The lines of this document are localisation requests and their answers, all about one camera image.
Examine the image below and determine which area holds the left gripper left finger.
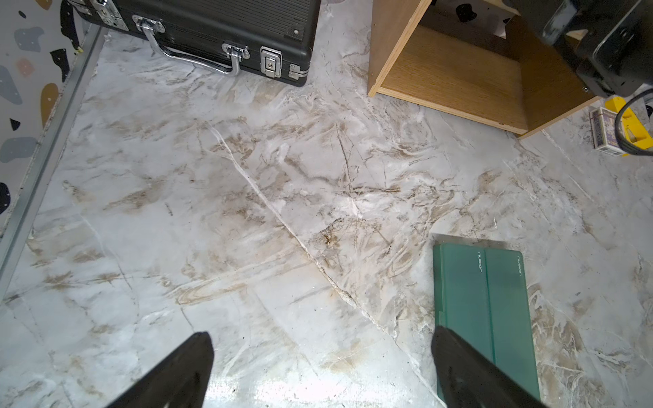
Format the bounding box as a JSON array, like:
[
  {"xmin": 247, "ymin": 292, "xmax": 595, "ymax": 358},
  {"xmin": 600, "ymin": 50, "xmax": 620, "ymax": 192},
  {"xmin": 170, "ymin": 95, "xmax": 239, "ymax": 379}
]
[{"xmin": 109, "ymin": 331, "xmax": 214, "ymax": 407}]

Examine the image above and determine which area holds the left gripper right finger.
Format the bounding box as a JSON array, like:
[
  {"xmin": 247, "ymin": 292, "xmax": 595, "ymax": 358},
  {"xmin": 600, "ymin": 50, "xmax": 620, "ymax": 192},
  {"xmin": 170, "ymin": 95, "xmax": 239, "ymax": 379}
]
[{"xmin": 431, "ymin": 326, "xmax": 545, "ymax": 408}]

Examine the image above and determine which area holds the green pencil case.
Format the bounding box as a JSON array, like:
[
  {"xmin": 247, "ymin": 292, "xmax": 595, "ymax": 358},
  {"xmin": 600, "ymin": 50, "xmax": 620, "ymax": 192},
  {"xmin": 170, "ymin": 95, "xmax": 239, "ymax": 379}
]
[
  {"xmin": 433, "ymin": 243, "xmax": 494, "ymax": 361},
  {"xmin": 485, "ymin": 248, "xmax": 541, "ymax": 401}
]

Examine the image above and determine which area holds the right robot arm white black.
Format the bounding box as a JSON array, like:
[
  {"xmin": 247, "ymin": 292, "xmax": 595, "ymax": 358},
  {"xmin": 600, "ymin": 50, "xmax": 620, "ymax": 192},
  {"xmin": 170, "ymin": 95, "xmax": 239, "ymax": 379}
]
[{"xmin": 507, "ymin": 0, "xmax": 652, "ymax": 98}]

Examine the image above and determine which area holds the wooden three-tier shelf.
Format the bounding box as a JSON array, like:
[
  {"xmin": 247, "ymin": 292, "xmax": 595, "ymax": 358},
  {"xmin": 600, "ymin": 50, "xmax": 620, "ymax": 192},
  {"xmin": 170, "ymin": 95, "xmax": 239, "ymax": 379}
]
[{"xmin": 367, "ymin": 1, "xmax": 599, "ymax": 138}]

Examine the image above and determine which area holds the small card box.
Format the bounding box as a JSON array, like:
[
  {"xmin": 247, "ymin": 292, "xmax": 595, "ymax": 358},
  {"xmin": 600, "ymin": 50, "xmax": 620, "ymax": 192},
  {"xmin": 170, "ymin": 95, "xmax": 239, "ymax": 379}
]
[{"xmin": 589, "ymin": 107, "xmax": 626, "ymax": 156}]

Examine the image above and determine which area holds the yellow triangular plastic piece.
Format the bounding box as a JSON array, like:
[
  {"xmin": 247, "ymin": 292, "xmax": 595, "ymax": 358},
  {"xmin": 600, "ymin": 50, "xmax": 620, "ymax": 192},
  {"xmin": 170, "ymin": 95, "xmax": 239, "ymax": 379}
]
[{"xmin": 605, "ymin": 97, "xmax": 652, "ymax": 151}]

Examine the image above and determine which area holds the black flat case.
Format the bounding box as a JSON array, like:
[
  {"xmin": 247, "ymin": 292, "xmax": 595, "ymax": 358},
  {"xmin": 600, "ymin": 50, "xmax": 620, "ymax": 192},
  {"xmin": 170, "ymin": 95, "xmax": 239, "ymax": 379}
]
[{"xmin": 69, "ymin": 0, "xmax": 321, "ymax": 87}]

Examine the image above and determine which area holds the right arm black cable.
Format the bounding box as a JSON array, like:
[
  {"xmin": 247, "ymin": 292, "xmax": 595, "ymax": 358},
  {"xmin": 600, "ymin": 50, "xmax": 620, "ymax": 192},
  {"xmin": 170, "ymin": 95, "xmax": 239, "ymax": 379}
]
[{"xmin": 613, "ymin": 88, "xmax": 653, "ymax": 156}]

